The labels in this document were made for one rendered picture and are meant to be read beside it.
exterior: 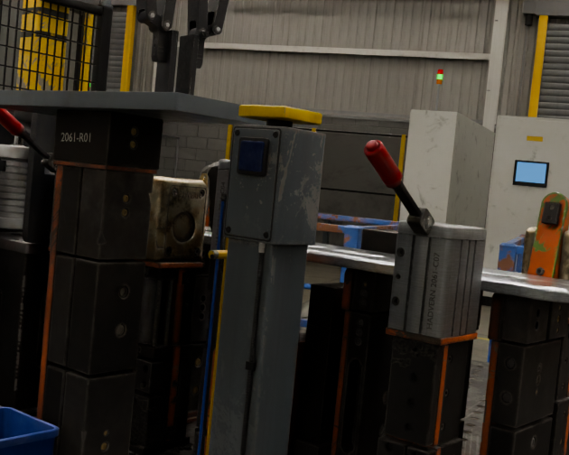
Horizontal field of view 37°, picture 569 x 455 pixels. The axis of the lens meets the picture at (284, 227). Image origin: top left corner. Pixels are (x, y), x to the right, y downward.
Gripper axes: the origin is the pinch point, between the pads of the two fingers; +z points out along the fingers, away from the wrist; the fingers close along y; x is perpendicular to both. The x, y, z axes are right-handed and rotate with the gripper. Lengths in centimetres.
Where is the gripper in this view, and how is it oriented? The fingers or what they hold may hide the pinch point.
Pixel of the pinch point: (176, 66)
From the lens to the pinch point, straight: 94.9
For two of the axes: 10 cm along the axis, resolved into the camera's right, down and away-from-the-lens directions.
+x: -5.8, -1.0, 8.1
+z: -1.0, 9.9, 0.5
